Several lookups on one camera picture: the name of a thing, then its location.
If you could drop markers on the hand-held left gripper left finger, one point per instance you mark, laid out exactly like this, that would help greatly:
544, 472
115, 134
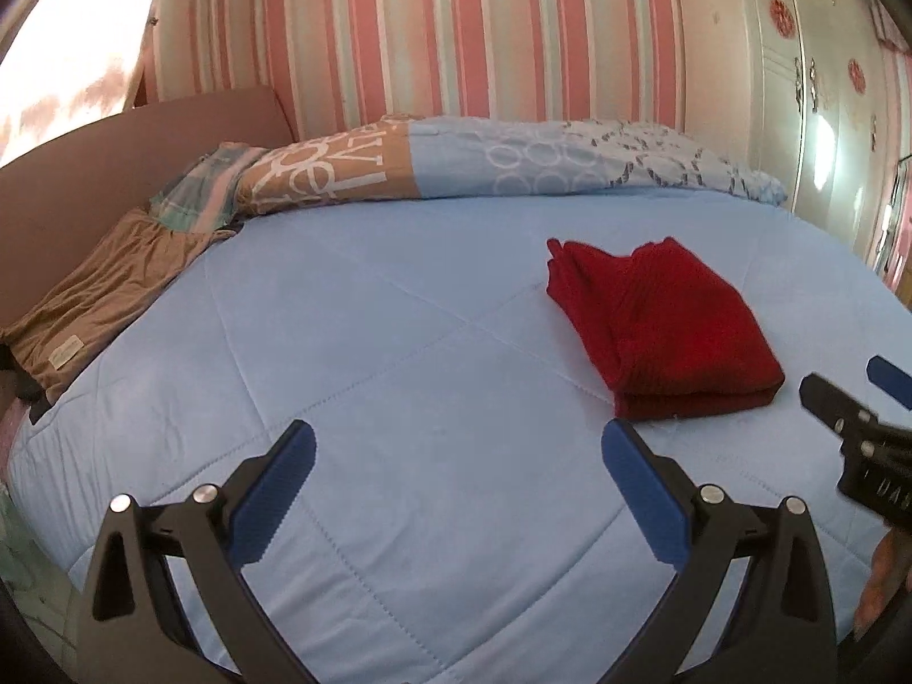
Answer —
274, 491

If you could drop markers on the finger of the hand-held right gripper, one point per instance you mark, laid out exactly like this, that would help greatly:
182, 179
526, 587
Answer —
833, 399
890, 379

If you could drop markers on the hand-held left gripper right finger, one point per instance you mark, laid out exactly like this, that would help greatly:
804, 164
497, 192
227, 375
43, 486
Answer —
645, 499

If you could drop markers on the red knitted sweater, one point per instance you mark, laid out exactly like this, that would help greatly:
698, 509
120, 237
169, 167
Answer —
670, 328

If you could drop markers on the person's right hand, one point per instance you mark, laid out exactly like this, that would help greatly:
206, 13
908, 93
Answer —
876, 584

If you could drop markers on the light blue quilt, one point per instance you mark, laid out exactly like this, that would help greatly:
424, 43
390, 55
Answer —
427, 342

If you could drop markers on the brown cloth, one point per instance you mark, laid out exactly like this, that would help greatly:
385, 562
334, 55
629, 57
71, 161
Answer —
107, 292

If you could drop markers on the white wardrobe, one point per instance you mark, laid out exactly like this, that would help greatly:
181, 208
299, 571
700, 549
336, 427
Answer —
819, 85

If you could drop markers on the plaid pastel pillow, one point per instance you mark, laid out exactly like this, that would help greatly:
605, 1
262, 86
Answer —
199, 189

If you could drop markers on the blue patterned pillow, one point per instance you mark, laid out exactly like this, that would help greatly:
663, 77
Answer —
499, 157

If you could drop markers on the brown headboard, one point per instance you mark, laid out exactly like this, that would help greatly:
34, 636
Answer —
92, 164

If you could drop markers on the bright window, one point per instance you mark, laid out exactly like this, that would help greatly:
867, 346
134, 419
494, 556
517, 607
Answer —
64, 50

